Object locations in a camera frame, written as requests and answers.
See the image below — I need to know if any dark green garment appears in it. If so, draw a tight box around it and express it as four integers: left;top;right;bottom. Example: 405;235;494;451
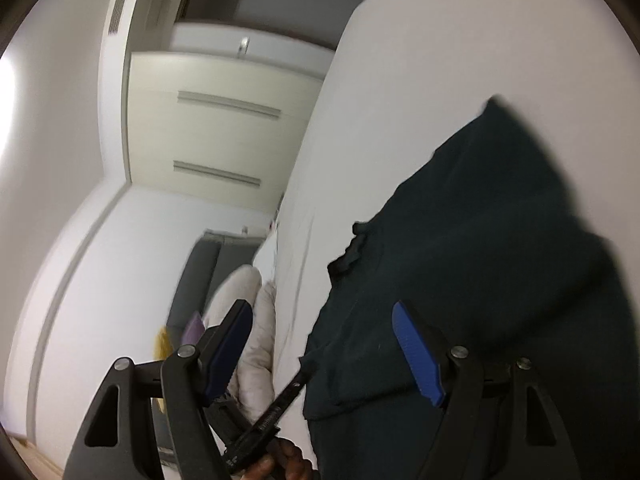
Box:
299;94;640;480

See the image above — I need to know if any white bed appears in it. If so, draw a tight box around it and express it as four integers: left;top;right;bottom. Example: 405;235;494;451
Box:
252;0;638;480

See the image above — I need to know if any grey upholstered headboard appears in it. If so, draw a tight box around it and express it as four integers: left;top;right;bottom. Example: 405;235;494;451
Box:
150;229;262;456

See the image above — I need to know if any yellow cushion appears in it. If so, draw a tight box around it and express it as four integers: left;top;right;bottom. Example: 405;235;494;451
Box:
152;326;174;362

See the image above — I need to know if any long metal wardrobe handle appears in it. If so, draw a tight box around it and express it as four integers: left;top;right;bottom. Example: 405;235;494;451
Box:
172;159;262;189
177;90;282;120

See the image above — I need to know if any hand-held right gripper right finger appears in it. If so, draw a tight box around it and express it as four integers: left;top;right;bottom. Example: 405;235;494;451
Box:
392;301;584;480

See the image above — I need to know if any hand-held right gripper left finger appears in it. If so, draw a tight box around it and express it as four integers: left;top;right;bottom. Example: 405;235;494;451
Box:
64;299;254;480

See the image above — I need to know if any person's left hand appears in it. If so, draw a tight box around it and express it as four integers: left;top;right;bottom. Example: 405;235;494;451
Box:
241;437;318;480

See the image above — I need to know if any purple cushion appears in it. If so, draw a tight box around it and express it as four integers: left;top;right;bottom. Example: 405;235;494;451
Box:
182;310;207;347

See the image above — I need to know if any cream wardrobe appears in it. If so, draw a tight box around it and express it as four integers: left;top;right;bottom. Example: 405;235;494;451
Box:
124;51;327;222

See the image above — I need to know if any white door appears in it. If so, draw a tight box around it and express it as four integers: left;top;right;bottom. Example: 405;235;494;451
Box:
170;20;335;81

